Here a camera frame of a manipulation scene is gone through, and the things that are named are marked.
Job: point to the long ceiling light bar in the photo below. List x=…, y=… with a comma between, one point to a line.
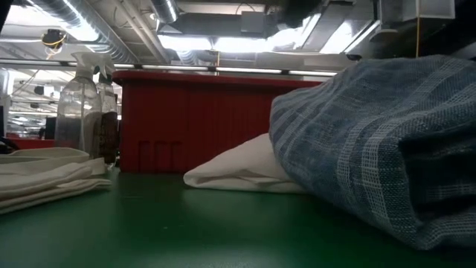
x=223, y=70

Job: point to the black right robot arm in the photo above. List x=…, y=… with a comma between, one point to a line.
x=461, y=30

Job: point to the white linen shirt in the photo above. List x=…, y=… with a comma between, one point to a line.
x=245, y=167

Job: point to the red crate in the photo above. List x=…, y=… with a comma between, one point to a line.
x=33, y=143

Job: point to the clear spray bottle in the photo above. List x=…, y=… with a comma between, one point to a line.
x=78, y=111

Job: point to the white canvas tote bag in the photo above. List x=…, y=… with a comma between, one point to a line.
x=44, y=175

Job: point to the green table mat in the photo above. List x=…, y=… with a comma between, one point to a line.
x=167, y=231

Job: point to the grey ceiling box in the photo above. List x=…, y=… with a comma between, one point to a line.
x=253, y=22

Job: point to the red plastic laundry bin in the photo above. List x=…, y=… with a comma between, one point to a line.
x=186, y=123

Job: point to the light blue garment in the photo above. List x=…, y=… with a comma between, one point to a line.
x=372, y=141

